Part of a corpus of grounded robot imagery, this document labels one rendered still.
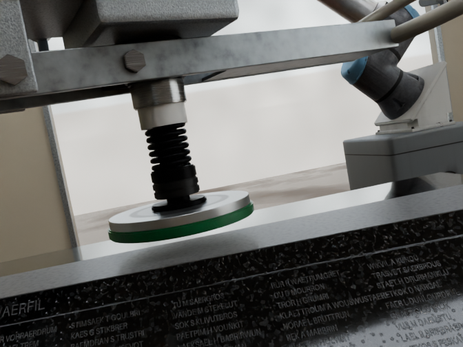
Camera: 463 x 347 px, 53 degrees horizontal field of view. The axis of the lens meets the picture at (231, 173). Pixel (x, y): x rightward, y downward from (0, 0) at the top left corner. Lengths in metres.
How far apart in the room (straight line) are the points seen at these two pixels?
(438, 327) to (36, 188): 5.24
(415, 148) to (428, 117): 0.17
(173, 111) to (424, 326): 0.42
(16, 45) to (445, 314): 0.56
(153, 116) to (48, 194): 4.95
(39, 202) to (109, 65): 5.03
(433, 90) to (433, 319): 1.34
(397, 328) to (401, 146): 1.16
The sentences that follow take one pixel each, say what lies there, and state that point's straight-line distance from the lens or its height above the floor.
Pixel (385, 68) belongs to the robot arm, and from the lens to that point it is 1.80.
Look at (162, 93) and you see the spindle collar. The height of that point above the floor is 1.02.
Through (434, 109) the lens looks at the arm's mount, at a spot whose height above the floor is 0.92.
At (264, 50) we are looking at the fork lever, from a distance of 0.73.
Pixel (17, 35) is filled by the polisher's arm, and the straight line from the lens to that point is 0.59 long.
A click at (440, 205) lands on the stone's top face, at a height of 0.80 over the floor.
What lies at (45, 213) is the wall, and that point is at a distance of 5.62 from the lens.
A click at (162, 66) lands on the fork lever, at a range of 0.65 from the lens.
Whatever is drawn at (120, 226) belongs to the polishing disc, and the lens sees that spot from 0.64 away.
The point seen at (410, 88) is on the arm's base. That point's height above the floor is 1.00.
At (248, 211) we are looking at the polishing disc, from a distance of 0.66.
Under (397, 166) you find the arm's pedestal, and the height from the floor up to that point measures 0.75.
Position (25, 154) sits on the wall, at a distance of 5.62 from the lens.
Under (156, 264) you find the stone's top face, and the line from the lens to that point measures 0.62.
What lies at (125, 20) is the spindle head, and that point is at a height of 1.11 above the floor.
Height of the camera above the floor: 0.95
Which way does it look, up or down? 5 degrees down
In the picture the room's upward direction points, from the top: 10 degrees counter-clockwise
